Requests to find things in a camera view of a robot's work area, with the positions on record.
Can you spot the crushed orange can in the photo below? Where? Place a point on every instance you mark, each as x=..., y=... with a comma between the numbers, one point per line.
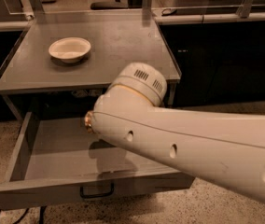
x=88, y=121

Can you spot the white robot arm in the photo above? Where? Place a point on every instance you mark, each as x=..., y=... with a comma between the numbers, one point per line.
x=225, y=149

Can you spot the grey cabinet counter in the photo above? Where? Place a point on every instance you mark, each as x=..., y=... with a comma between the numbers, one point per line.
x=117, y=37

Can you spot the grey open top drawer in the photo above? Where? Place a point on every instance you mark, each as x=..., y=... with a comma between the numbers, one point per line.
x=52, y=159

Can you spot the white round bowl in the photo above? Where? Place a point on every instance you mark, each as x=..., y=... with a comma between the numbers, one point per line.
x=70, y=49

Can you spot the black object on ledge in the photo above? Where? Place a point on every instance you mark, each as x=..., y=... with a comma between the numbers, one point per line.
x=168, y=12

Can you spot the black drawer handle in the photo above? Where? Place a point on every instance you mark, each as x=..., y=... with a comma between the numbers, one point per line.
x=93, y=191

